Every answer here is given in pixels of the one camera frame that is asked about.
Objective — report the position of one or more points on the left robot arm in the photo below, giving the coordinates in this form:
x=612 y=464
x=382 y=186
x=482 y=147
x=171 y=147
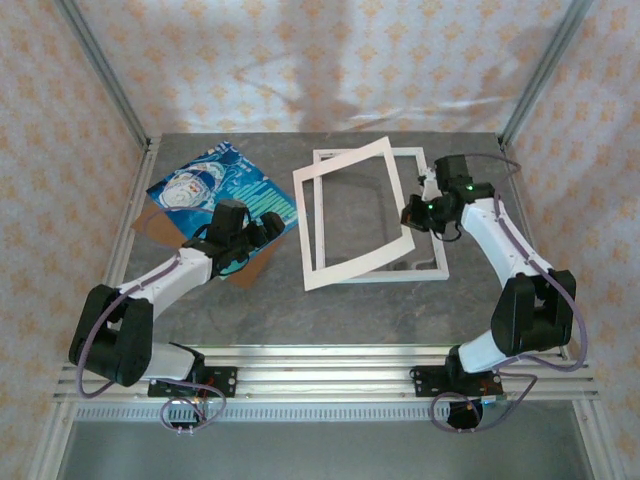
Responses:
x=170 y=285

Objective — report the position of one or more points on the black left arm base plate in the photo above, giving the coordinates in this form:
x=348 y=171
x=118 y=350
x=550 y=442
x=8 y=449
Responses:
x=225 y=382

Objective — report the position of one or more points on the grey sheet metal panel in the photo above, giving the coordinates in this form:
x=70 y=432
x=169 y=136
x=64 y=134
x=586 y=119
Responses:
x=325 y=450

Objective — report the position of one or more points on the narrow aluminium table edge rail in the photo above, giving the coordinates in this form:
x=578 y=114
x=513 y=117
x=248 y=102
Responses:
x=325 y=351

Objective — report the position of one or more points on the aluminium frame leg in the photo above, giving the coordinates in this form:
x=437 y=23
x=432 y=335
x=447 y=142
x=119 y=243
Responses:
x=595 y=445
x=50 y=445

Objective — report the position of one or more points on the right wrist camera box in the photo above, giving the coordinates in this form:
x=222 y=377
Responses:
x=452 y=172

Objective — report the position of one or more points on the aluminium side rail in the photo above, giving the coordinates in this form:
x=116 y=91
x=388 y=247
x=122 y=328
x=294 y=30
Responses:
x=121 y=240

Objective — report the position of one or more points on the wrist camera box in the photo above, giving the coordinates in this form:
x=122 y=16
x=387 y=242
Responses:
x=452 y=172
x=229 y=217

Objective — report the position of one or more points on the white picture frame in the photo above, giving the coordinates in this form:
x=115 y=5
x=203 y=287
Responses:
x=425 y=276

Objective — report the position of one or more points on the wide aluminium mounting rail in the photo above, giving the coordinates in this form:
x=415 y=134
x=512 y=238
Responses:
x=325 y=382

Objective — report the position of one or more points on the aluminium upright post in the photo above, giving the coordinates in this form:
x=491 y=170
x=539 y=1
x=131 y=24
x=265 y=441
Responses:
x=105 y=70
x=544 y=70

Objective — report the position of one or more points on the white mat board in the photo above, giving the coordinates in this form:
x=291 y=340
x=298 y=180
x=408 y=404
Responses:
x=350 y=272

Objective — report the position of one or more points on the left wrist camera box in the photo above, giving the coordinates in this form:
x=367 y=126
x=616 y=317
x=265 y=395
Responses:
x=229 y=217

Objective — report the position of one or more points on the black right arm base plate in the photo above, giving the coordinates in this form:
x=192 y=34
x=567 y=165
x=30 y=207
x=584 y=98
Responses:
x=422 y=382

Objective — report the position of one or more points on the blue racing helmet photo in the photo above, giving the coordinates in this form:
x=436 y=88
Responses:
x=200 y=180

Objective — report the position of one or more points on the brown cardboard backing board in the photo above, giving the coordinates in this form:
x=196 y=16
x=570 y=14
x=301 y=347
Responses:
x=250 y=272

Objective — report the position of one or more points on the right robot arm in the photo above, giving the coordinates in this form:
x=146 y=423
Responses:
x=500 y=250

